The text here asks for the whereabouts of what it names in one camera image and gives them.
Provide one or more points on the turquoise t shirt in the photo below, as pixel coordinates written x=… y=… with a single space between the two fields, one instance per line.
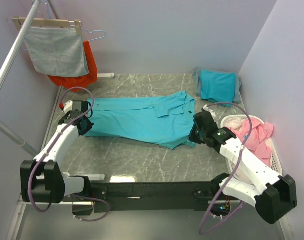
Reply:
x=161 y=120
x=217 y=86

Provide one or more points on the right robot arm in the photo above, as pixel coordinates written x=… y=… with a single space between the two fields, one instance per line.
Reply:
x=272 y=194

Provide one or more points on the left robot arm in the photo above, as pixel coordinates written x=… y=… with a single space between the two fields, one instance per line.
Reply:
x=41 y=179

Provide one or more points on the black base beam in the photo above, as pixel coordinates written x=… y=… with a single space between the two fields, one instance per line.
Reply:
x=153 y=196

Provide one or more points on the white rack foot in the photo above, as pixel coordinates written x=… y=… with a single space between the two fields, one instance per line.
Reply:
x=105 y=75

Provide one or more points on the folded turquoise t shirt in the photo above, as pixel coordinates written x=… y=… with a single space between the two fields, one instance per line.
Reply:
x=217 y=86

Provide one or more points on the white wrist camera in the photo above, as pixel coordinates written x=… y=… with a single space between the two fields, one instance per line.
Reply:
x=208 y=109
x=66 y=107

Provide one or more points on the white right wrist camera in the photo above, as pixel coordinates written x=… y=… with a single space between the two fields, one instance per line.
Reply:
x=208 y=109

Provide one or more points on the metal clothes rack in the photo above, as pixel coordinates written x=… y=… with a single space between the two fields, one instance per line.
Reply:
x=26 y=97

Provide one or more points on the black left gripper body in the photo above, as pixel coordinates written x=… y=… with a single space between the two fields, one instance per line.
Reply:
x=89 y=126

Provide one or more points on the white laundry basket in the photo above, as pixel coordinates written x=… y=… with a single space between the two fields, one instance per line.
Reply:
x=274 y=155

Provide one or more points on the wooden clip hanger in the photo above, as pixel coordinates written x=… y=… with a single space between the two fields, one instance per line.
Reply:
x=50 y=23

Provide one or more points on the pink t shirt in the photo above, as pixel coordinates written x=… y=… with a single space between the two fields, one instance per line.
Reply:
x=257 y=137

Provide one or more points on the orange hanging garment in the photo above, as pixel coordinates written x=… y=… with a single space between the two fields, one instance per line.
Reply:
x=81 y=81

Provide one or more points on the grey hanging cloth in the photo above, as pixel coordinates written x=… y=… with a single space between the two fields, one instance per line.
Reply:
x=57 y=52

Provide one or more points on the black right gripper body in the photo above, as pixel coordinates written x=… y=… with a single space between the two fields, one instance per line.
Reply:
x=197 y=135

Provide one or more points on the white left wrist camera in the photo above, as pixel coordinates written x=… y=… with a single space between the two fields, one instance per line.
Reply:
x=66 y=107

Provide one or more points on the aluminium rail frame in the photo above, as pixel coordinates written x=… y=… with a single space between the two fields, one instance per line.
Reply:
x=70 y=201

